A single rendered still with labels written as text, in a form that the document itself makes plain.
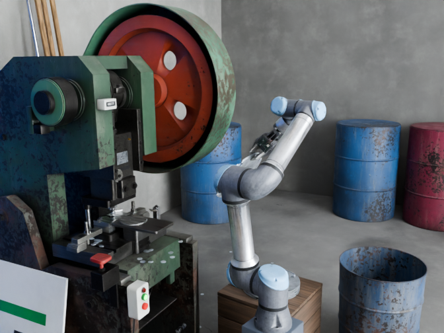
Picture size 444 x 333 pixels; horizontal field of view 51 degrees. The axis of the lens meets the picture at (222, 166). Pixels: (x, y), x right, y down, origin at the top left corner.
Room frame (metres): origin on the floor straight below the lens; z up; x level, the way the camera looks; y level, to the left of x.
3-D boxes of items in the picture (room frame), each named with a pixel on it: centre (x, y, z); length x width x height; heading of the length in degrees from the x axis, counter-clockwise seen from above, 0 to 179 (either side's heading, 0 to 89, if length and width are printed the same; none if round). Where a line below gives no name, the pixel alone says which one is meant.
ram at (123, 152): (2.01, 0.47, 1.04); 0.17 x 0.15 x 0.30; 62
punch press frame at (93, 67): (2.10, 0.64, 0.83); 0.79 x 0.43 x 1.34; 62
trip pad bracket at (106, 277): (1.65, 0.45, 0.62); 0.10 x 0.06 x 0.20; 152
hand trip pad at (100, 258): (1.63, 0.46, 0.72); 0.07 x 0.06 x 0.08; 62
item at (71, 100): (1.82, 0.64, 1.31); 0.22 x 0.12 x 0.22; 62
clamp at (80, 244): (1.88, 0.59, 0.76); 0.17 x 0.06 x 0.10; 152
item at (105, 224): (2.03, 0.51, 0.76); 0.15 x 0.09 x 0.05; 152
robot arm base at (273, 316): (1.67, -0.20, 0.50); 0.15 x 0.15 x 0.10
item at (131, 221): (1.95, 0.36, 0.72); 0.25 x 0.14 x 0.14; 62
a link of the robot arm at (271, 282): (1.67, -0.19, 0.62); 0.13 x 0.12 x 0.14; 47
